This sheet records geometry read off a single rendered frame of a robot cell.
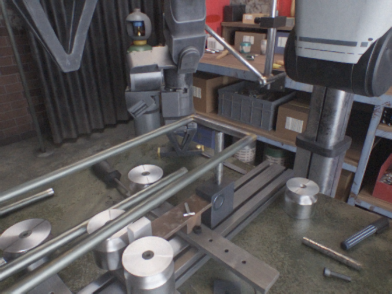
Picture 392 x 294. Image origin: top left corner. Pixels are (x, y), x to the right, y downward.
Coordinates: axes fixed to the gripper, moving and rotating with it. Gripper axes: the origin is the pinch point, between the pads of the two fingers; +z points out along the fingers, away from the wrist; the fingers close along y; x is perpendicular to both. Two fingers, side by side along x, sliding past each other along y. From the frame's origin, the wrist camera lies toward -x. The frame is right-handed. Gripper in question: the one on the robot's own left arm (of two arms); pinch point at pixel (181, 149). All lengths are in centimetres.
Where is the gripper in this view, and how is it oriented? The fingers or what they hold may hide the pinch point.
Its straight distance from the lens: 66.1
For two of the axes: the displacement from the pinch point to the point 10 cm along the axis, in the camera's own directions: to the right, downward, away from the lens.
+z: 0.1, 8.9, 4.6
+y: 0.9, 4.5, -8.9
